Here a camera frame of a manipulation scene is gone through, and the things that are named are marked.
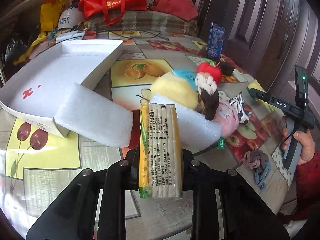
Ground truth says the purple blue braided rope toy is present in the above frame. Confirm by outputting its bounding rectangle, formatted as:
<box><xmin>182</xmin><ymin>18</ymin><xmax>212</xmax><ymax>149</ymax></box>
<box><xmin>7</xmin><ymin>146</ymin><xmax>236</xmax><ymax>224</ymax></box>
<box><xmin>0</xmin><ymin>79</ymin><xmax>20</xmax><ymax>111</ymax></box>
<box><xmin>243</xmin><ymin>150</ymin><xmax>271</xmax><ymax>190</ymax></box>

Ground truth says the pink plush toy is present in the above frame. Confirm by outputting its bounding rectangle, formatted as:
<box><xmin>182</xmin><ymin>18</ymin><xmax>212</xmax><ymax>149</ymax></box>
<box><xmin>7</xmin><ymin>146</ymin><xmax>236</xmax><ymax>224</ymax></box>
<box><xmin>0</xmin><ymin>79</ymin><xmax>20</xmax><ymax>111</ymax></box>
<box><xmin>214</xmin><ymin>100</ymin><xmax>239</xmax><ymax>138</ymax></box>

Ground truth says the white foam block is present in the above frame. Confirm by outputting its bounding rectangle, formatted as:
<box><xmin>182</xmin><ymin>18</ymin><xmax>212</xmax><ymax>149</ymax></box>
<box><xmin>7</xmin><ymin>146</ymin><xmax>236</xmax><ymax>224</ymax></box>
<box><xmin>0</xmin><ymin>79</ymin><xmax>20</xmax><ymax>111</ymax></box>
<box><xmin>54</xmin><ymin>83</ymin><xmax>133</xmax><ymax>148</ymax></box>
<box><xmin>150</xmin><ymin>94</ymin><xmax>222</xmax><ymax>151</ymax></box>

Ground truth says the yellow tissue pack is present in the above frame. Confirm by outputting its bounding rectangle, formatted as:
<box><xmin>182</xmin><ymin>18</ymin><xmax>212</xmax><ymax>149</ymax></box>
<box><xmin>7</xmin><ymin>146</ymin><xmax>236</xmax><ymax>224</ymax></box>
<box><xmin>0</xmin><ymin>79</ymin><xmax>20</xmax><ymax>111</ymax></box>
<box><xmin>139</xmin><ymin>103</ymin><xmax>183</xmax><ymax>199</ymax></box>

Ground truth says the yellow plush toy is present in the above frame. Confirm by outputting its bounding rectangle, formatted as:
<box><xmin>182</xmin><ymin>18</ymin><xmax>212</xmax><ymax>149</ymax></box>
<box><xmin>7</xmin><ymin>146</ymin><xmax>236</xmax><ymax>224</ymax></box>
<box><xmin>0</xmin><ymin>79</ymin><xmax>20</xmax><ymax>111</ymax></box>
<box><xmin>150</xmin><ymin>69</ymin><xmax>199</xmax><ymax>109</ymax></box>

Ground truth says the black white zebra cloth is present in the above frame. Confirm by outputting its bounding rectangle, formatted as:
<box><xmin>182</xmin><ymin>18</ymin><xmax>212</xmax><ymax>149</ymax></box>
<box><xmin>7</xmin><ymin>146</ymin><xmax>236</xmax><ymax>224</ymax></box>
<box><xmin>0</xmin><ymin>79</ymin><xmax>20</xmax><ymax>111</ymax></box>
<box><xmin>228</xmin><ymin>92</ymin><xmax>252</xmax><ymax>125</ymax></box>

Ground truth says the red right sleeve forearm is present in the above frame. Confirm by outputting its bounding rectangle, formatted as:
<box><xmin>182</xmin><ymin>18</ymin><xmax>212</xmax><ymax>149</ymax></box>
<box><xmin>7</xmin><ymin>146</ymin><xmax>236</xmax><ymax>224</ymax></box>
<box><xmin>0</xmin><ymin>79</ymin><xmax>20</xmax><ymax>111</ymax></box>
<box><xmin>296</xmin><ymin>150</ymin><xmax>320</xmax><ymax>220</ymax></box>

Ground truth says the right hand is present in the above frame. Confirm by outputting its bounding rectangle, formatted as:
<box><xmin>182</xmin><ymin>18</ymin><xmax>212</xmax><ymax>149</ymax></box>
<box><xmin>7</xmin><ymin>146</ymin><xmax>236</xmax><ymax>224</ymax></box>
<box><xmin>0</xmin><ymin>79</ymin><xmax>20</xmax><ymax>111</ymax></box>
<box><xmin>281</xmin><ymin>116</ymin><xmax>315</xmax><ymax>165</ymax></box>

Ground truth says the small dark box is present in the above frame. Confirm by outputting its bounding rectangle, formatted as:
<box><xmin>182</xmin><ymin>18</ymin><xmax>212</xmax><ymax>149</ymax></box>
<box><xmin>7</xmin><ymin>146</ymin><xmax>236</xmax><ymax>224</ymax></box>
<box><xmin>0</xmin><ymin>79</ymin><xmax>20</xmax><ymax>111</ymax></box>
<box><xmin>219</xmin><ymin>61</ymin><xmax>234</xmax><ymax>76</ymax></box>

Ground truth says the red plush apple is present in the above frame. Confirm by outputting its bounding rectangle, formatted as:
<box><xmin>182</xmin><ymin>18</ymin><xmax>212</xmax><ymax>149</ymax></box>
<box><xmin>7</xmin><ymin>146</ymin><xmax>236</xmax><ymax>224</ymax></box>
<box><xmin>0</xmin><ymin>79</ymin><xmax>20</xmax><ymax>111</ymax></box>
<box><xmin>197</xmin><ymin>62</ymin><xmax>222</xmax><ymax>85</ymax></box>

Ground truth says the blue upright booklet box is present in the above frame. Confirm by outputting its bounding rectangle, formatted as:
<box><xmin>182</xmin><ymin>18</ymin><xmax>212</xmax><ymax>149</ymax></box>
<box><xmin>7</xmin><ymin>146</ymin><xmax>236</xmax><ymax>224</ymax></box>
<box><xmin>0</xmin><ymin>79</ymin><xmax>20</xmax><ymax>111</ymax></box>
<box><xmin>206</xmin><ymin>22</ymin><xmax>225</xmax><ymax>60</ymax></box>

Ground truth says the white shallow cardboard tray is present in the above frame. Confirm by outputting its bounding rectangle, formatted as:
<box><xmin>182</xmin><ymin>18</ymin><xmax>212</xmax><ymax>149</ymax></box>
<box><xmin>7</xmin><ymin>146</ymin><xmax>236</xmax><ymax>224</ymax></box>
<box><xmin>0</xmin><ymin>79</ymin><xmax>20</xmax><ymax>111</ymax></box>
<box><xmin>1</xmin><ymin>40</ymin><xmax>123</xmax><ymax>138</ymax></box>

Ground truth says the red nonwoven bag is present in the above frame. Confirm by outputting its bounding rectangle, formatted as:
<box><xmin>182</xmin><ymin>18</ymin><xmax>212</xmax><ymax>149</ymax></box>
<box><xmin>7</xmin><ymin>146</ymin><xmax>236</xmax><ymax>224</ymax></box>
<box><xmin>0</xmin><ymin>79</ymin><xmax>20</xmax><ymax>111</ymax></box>
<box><xmin>151</xmin><ymin>0</ymin><xmax>198</xmax><ymax>21</ymax></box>

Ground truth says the black plastic bag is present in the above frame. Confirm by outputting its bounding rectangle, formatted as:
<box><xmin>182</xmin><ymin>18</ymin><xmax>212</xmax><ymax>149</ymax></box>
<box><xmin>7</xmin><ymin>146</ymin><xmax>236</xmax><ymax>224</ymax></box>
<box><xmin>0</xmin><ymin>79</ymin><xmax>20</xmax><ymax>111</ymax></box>
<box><xmin>2</xmin><ymin>24</ymin><xmax>40</xmax><ymax>63</ymax></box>

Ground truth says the plaid blanket cushion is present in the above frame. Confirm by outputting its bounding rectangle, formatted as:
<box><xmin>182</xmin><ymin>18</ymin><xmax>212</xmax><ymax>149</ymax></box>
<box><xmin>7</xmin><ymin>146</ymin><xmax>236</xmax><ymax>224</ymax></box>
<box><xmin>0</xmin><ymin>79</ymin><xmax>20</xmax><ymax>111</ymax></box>
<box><xmin>88</xmin><ymin>10</ymin><xmax>199</xmax><ymax>37</ymax></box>

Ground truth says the white helmet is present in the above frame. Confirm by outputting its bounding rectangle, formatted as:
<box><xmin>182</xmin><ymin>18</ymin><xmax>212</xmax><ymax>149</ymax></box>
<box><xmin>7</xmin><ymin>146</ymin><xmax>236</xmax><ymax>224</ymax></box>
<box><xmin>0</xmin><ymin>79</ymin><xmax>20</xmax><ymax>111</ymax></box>
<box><xmin>57</xmin><ymin>7</ymin><xmax>86</xmax><ymax>30</ymax></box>

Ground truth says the yellow gift bag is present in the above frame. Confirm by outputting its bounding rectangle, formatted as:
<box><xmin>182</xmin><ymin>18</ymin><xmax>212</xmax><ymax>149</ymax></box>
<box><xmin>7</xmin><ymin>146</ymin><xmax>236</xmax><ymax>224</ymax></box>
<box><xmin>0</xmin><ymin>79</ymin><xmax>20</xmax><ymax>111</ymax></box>
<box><xmin>40</xmin><ymin>0</ymin><xmax>70</xmax><ymax>32</ymax></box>

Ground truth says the red tote bag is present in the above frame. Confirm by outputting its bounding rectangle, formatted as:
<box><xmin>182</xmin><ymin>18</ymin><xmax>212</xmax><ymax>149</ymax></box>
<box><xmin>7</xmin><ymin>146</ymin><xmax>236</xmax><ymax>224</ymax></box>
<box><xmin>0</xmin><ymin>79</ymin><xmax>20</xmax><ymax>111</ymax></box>
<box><xmin>78</xmin><ymin>0</ymin><xmax>147</xmax><ymax>25</ymax></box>

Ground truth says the white brown braided rope toy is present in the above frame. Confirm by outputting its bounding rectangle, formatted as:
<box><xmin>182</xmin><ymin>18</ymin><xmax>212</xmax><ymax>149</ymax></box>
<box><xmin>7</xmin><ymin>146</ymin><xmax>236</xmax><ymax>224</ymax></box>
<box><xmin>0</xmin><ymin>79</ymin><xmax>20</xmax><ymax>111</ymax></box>
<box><xmin>195</xmin><ymin>72</ymin><xmax>220</xmax><ymax>121</ymax></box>

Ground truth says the black cable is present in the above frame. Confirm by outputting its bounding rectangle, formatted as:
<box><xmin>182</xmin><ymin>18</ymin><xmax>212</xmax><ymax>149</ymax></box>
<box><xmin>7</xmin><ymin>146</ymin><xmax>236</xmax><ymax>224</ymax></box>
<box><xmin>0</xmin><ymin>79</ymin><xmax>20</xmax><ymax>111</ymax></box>
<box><xmin>100</xmin><ymin>29</ymin><xmax>171</xmax><ymax>41</ymax></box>

